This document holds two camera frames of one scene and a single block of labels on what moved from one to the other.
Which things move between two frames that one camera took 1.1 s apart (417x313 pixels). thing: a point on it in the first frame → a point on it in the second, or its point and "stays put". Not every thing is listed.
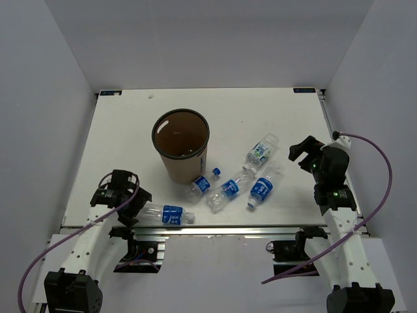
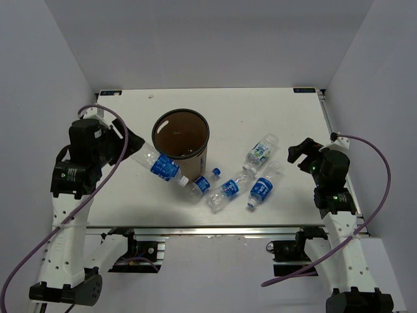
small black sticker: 111,92 stays put
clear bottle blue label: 169,214 → 159,165
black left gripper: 127,218 → 135,143
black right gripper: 309,145 stays put
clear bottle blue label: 263,188 stays put
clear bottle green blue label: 261,151 stays put
